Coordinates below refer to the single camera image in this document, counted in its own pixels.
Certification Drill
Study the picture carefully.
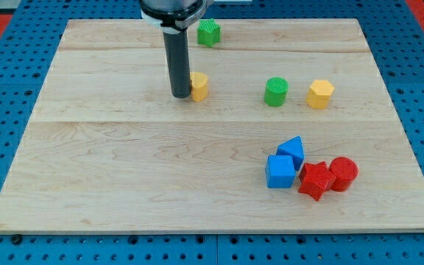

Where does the yellow heart block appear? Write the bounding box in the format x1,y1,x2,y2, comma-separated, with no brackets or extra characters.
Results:
190,72,209,102

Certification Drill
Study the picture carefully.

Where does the green circle block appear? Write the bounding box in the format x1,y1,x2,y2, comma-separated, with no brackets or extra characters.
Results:
264,77,289,107

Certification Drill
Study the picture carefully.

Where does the yellow hexagon block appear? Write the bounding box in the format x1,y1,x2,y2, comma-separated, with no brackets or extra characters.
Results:
305,79,335,109

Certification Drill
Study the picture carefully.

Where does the red circle block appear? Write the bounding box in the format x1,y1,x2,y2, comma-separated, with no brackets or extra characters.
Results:
329,157,358,192

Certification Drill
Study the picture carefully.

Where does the wooden board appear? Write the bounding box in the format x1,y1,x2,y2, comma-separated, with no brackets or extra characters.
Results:
0,18,424,235

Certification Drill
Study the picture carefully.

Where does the blue cube block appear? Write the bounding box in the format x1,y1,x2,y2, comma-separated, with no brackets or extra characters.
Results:
265,155,295,188

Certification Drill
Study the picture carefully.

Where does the blue triangle block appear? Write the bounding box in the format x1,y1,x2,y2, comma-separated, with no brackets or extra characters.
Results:
276,135,305,171

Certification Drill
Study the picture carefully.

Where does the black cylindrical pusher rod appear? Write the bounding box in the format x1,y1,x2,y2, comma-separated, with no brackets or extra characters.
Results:
163,29,191,99

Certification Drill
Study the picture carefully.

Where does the green star block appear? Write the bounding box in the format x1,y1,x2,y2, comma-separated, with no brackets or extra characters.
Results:
197,18,221,47

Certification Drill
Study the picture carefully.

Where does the red star block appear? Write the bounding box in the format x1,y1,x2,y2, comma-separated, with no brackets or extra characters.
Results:
298,161,336,201

